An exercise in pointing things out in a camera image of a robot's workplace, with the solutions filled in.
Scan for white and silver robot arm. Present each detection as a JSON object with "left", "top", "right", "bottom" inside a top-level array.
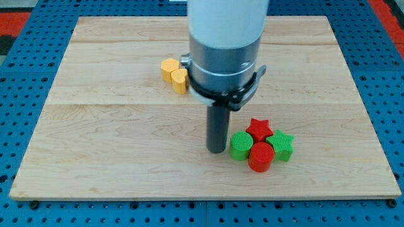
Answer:
[{"left": 187, "top": 0, "right": 269, "bottom": 92}]

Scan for red star block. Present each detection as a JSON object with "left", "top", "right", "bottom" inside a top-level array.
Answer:
[{"left": 246, "top": 118, "right": 274, "bottom": 143}]

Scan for green star block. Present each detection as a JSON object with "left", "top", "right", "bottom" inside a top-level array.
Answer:
[{"left": 266, "top": 130, "right": 294, "bottom": 162}]

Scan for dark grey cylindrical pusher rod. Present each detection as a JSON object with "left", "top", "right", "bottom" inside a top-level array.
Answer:
[{"left": 206, "top": 106, "right": 230, "bottom": 153}]

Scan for yellow heart block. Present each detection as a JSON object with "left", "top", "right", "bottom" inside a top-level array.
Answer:
[{"left": 171, "top": 69, "right": 188, "bottom": 95}]

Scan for green cylinder block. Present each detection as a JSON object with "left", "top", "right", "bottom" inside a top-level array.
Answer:
[{"left": 229, "top": 131, "right": 254, "bottom": 161}]

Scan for yellow hexagon block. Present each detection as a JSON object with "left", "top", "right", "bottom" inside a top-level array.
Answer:
[{"left": 160, "top": 58, "right": 180, "bottom": 83}]

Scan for red cylinder block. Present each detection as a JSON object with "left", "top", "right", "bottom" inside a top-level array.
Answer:
[{"left": 248, "top": 142, "right": 275, "bottom": 173}]

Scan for light wooden board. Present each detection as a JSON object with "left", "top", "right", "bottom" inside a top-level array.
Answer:
[{"left": 9, "top": 16, "right": 401, "bottom": 201}]

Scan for black clamp ring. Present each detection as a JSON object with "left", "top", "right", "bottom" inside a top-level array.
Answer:
[{"left": 187, "top": 64, "right": 268, "bottom": 112}]

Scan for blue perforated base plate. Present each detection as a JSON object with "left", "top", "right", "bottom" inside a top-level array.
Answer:
[{"left": 1, "top": 1, "right": 403, "bottom": 226}]

